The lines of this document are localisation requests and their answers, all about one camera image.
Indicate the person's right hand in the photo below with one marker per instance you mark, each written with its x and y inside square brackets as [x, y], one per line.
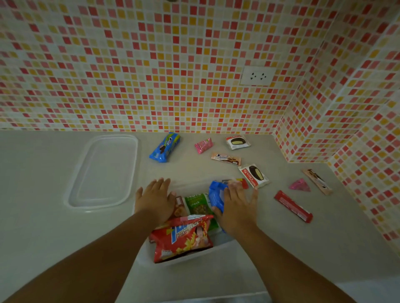
[237, 212]

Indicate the person's left hand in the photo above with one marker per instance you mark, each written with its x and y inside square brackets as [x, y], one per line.
[154, 203]

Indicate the person's left middle finger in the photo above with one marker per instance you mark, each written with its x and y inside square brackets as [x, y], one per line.
[160, 185]

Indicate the person's right middle finger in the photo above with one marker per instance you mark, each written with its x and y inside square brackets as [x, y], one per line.
[233, 191]

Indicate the person's right little finger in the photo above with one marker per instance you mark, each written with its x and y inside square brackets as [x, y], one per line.
[254, 197]

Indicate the person's left thumb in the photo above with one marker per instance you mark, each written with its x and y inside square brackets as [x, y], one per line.
[172, 199]

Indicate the person's right thumb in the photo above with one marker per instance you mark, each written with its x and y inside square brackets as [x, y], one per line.
[217, 213]

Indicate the person's left little finger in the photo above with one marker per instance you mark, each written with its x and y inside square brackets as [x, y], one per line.
[140, 194]

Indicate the blue snack packet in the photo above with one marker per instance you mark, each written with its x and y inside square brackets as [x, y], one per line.
[216, 195]

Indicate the person's right forearm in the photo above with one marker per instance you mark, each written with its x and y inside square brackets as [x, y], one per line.
[281, 268]

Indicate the person's left forearm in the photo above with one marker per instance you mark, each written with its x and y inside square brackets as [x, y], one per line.
[93, 265]

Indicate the brown snack packet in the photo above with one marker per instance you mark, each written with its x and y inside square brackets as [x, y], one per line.
[180, 209]

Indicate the small red snack packet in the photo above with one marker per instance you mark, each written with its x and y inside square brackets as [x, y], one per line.
[244, 183]

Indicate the green nut snack packet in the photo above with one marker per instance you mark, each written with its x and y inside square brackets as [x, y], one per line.
[199, 205]

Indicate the white and red pie packet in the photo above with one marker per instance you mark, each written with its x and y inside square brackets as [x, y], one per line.
[253, 176]

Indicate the beige wafer packet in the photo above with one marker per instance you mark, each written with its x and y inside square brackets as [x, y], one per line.
[317, 181]
[226, 158]

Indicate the clear plastic container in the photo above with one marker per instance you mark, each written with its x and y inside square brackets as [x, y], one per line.
[220, 246]

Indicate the blue cookie packet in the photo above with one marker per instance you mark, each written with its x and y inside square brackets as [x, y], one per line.
[164, 147]

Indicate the red chocolate bar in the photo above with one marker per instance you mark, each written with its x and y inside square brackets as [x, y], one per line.
[293, 206]

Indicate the red potato snack bag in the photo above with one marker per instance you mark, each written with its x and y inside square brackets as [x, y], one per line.
[182, 238]

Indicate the clear plastic container lid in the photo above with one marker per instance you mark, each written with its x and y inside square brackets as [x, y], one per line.
[103, 171]

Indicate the pink triangular packet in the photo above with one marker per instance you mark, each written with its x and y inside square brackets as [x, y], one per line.
[300, 185]

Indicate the white chocolate pie packet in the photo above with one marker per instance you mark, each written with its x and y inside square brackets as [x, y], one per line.
[238, 142]

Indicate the pink candy packet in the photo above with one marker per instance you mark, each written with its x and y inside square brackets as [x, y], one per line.
[203, 145]

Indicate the white wall socket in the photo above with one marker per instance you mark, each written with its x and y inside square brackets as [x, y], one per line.
[257, 76]

